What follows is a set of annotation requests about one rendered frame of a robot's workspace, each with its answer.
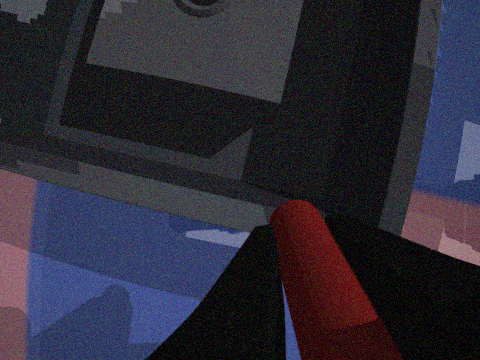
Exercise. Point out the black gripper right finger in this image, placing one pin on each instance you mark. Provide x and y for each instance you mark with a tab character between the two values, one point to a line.
428	301

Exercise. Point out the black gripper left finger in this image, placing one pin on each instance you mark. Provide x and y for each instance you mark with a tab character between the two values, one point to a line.
242	315

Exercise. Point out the dark red peg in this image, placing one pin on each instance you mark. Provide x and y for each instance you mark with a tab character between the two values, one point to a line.
332	315

